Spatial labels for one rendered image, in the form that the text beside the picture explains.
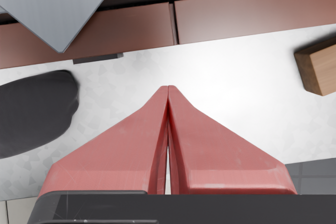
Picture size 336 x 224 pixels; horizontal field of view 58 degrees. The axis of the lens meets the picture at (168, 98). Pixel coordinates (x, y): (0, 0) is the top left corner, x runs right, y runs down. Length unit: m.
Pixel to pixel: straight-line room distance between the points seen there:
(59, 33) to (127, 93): 0.20
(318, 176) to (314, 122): 0.88
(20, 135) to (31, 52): 0.18
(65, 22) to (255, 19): 0.17
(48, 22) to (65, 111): 0.20
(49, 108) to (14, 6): 0.20
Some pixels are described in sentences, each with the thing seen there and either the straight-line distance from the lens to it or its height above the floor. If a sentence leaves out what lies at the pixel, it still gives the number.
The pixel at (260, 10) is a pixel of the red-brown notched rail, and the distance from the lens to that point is 0.30.
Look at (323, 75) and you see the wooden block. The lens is 0.44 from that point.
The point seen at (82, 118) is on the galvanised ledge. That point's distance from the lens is 0.46.
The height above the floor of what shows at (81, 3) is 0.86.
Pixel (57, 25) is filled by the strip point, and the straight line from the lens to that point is 0.27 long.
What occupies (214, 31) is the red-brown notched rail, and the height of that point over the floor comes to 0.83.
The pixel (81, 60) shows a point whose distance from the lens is 0.35.
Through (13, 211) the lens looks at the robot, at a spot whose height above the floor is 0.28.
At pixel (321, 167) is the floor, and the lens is 1.36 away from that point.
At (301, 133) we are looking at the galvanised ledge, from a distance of 0.50.
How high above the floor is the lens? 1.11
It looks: 80 degrees down
